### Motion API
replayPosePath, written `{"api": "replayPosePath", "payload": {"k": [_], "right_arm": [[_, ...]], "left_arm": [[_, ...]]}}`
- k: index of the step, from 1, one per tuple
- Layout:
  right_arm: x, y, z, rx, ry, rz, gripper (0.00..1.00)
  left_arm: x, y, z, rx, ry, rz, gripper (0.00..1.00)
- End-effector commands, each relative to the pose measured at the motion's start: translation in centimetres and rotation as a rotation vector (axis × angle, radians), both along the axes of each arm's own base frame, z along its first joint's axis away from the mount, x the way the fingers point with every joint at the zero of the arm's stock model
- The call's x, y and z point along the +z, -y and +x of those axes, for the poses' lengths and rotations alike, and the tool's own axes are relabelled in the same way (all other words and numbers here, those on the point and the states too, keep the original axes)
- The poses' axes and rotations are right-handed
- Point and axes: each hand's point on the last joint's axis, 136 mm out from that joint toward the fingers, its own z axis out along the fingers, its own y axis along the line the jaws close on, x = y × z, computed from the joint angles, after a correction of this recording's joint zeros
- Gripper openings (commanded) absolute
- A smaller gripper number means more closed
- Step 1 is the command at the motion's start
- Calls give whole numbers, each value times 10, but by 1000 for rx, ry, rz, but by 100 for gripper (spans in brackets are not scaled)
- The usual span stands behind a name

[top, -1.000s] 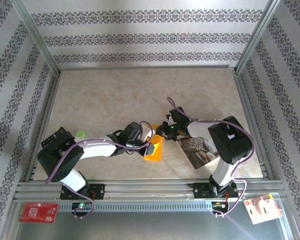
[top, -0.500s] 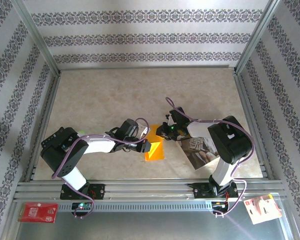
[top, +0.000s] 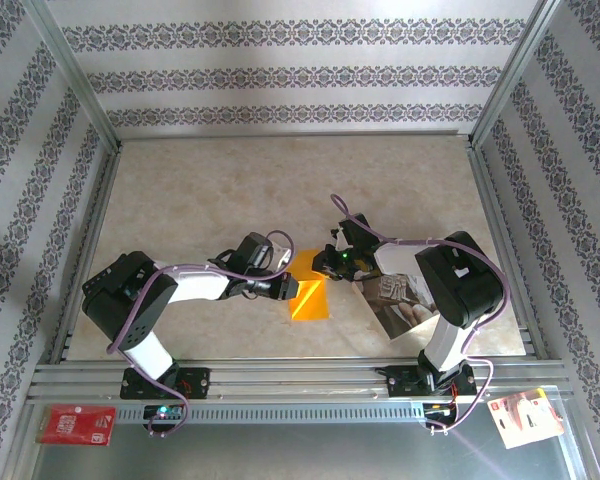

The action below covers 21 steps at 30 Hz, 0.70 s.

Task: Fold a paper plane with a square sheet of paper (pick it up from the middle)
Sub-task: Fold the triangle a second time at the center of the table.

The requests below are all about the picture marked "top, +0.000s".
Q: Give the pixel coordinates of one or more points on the small circuit board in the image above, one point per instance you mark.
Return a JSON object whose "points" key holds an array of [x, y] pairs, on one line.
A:
{"points": [[437, 410], [162, 412]]}

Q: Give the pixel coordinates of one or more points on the thin aluminium rail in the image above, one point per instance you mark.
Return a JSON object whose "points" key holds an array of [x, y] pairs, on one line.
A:
{"points": [[290, 134]]}

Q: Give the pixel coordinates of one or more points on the aluminium side rail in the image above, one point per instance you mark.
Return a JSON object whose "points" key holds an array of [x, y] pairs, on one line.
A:
{"points": [[505, 240], [87, 250]]}

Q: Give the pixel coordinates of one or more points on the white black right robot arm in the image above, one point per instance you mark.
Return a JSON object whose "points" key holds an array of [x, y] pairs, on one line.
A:
{"points": [[460, 285]]}

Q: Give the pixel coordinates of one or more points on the photo cover book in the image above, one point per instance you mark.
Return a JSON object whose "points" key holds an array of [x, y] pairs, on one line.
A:
{"points": [[405, 310]]}

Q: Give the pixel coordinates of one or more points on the orange square paper sheet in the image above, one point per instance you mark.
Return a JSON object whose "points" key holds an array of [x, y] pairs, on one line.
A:
{"points": [[310, 305]]}

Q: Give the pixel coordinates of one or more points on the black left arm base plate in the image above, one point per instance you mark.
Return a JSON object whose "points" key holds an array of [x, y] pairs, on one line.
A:
{"points": [[195, 382]]}

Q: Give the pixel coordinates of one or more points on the steel sheet panel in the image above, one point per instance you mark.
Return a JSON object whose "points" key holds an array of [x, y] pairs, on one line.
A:
{"points": [[280, 455]]}

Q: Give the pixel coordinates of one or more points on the aluminium frame post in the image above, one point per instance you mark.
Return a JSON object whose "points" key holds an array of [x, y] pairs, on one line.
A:
{"points": [[515, 75], [75, 75]]}

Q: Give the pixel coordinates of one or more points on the white red blister package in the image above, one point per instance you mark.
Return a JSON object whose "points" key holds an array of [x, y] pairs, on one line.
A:
{"points": [[525, 417]]}

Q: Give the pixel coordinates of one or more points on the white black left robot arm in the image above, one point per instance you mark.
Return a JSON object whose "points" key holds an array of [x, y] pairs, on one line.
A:
{"points": [[195, 287]]}

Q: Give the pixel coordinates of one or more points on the red card package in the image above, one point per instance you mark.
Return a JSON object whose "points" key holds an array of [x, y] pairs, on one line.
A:
{"points": [[75, 425]]}

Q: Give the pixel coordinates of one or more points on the wide aluminium mounting rail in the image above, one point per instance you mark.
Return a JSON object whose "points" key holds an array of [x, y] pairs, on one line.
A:
{"points": [[290, 380]]}

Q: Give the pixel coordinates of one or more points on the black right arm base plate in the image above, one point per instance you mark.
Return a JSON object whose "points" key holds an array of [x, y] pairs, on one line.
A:
{"points": [[405, 382]]}

